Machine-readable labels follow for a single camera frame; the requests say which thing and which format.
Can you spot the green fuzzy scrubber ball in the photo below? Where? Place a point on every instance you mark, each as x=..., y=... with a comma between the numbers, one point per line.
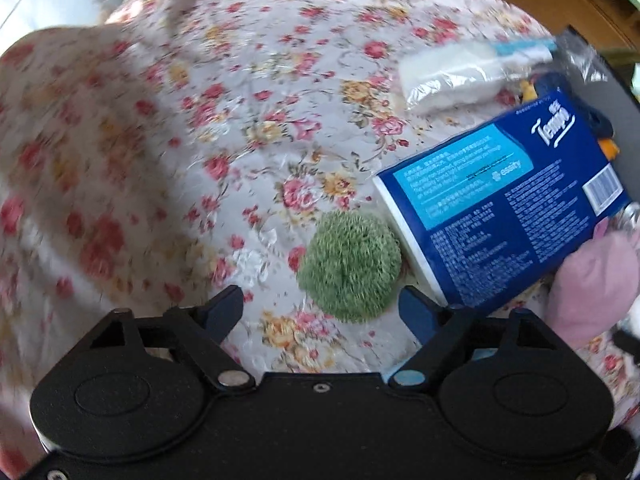
x=350, y=265

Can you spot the black box lid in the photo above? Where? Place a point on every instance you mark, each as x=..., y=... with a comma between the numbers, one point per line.
x=620, y=105

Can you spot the navy and orange plush toy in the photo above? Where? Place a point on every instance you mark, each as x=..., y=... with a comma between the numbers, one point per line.
x=547, y=82

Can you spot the white pads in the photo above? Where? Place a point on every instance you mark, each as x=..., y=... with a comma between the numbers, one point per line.
x=450, y=80

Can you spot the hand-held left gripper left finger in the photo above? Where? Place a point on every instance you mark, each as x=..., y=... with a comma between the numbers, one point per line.
x=225, y=310

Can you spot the pink plush toy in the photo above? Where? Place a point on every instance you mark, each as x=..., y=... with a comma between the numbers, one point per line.
x=590, y=285

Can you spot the blue tissue pack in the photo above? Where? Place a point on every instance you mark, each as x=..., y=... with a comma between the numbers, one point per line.
x=500, y=200

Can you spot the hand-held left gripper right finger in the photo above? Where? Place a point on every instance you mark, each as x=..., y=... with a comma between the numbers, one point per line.
x=415, y=315

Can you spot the floral blanket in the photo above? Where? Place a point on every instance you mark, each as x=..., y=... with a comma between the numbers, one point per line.
x=200, y=110

